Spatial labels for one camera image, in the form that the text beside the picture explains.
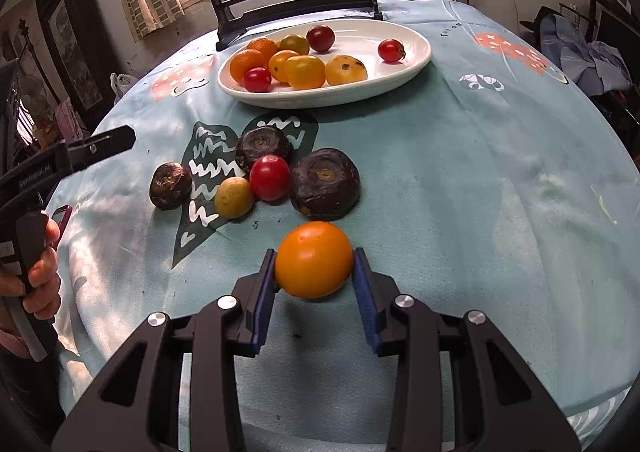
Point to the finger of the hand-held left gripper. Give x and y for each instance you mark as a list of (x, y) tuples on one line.
[(107, 141)]

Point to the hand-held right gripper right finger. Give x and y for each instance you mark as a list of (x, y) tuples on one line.
[(367, 302)]

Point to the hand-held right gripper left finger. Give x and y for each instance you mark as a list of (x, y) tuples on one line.
[(262, 302)]

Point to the mandarin orange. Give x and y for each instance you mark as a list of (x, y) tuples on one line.
[(245, 65), (262, 48)]

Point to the white oval plate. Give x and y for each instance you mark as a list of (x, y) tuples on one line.
[(310, 95)]

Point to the yellow-green tomato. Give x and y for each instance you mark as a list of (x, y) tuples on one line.
[(294, 43)]

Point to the spotted yellow tomato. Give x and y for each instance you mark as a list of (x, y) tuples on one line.
[(346, 70)]

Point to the dark red tomato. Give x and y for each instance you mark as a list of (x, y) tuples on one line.
[(320, 38)]

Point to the person's left hand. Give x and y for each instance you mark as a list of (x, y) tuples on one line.
[(47, 277)]

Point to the smartphone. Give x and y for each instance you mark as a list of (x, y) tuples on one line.
[(62, 217)]

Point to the white plastic bag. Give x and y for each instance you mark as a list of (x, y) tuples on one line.
[(122, 85)]

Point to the dark water chestnut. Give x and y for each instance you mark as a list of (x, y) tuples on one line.
[(262, 146), (170, 184), (325, 183)]

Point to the electric fan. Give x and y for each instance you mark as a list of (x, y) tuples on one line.
[(35, 92)]

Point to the black framed painting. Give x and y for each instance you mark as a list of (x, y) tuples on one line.
[(70, 42)]

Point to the small yellow-green fruit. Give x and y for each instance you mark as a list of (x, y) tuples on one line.
[(233, 197)]

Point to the pile of blue clothes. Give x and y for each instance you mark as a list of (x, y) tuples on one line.
[(585, 52)]

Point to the black metal rack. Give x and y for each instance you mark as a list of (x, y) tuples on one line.
[(615, 27)]

